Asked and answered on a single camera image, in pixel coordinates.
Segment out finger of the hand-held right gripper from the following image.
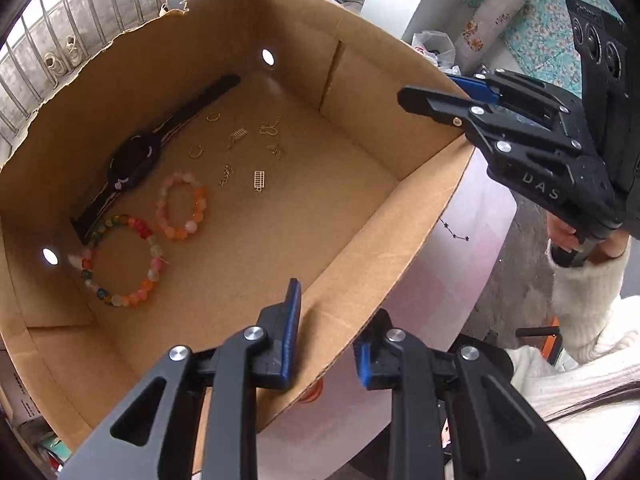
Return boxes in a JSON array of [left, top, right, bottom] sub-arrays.
[[445, 71, 571, 126], [397, 85, 583, 161]]

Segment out group of small gold charms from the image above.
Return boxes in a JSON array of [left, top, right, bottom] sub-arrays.
[[187, 110, 287, 193]]

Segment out metal balcony railing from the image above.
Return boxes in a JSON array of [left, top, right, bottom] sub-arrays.
[[0, 0, 181, 161]]

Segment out large cardboard box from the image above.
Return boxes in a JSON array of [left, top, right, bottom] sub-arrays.
[[0, 0, 476, 453]]

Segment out white floral pillow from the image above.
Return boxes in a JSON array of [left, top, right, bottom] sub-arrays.
[[452, 0, 528, 53]]

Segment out teal floral quilt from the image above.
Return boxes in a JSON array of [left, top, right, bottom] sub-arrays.
[[460, 0, 616, 96]]

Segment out black wristwatch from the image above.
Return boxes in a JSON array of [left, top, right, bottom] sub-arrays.
[[70, 74, 242, 243]]

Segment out black metal stool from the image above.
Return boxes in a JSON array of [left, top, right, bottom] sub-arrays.
[[515, 317, 563, 366]]

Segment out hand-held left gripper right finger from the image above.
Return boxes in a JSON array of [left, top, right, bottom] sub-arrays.
[[352, 308, 586, 480]]

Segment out crumpled white plastic bags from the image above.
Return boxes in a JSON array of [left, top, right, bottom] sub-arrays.
[[411, 30, 457, 68]]

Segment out person's right hand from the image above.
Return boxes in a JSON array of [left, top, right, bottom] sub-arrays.
[[545, 210, 628, 267]]

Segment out multicolour bead bracelet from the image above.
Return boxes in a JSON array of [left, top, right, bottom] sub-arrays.
[[70, 214, 168, 308]]

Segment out pink orange bead bracelet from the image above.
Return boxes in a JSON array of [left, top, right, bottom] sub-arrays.
[[156, 171, 208, 241]]

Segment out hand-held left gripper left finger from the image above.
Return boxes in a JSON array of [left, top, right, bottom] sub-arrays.
[[60, 277, 303, 480]]

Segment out person's right forearm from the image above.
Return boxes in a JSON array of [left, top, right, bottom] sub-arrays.
[[547, 240, 633, 366]]

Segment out person's torso in white sweater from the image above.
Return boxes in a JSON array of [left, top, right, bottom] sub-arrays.
[[500, 295, 640, 480]]

